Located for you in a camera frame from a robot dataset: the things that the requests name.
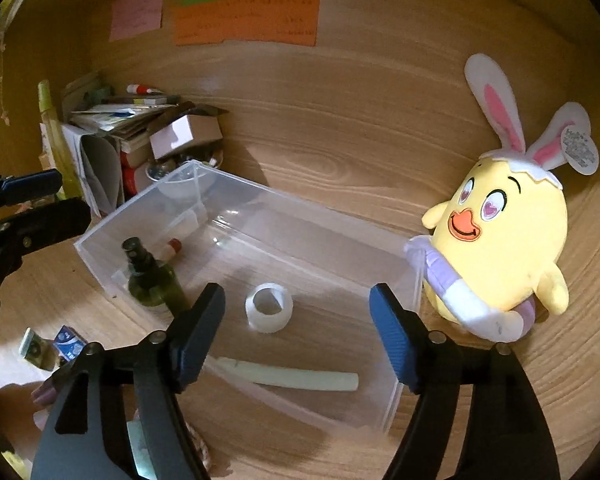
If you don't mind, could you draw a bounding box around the braided pastel rope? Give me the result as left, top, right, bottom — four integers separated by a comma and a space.
187, 420, 213, 478

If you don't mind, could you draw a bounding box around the red box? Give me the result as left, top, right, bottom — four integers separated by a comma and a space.
121, 150, 153, 196

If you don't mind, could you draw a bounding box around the white tape roll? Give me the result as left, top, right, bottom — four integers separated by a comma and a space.
245, 282, 294, 333

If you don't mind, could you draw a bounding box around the yellow chick plush toy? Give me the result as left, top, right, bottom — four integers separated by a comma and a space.
404, 53, 600, 342

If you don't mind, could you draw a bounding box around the yellow-green spray bottle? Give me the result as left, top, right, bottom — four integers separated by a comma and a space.
37, 79, 81, 198

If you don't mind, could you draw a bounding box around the pile of books and papers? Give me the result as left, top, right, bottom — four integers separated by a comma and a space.
62, 72, 229, 153

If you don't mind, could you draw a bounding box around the pink sticky note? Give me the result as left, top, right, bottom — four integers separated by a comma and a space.
109, 0, 163, 42

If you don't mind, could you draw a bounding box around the small blue packet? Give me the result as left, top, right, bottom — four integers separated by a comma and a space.
55, 326, 87, 361

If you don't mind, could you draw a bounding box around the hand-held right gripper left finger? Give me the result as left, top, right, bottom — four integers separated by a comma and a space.
30, 282, 227, 480

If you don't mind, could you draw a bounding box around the small green packet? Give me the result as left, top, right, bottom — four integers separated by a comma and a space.
20, 328, 56, 372

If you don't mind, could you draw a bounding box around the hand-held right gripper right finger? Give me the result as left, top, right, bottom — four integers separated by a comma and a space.
369, 282, 561, 480

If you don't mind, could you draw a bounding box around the long cream tube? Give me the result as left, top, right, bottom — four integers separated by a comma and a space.
215, 356, 359, 391

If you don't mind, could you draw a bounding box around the clear plastic storage bin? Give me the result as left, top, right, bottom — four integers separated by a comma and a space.
74, 159, 425, 433

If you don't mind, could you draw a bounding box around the dark green spray bottle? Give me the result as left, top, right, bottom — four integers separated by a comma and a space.
121, 236, 191, 313

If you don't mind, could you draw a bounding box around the white bowl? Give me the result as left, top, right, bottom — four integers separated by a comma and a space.
145, 157, 218, 201

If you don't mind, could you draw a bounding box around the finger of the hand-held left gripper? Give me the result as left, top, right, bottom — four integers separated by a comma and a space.
0, 198, 92, 257
0, 169, 64, 207

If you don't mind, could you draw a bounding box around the orange sticky note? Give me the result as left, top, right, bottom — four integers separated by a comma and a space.
172, 0, 321, 47

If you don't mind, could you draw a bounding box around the white cardboard box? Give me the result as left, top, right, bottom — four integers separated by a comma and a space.
149, 114, 224, 161

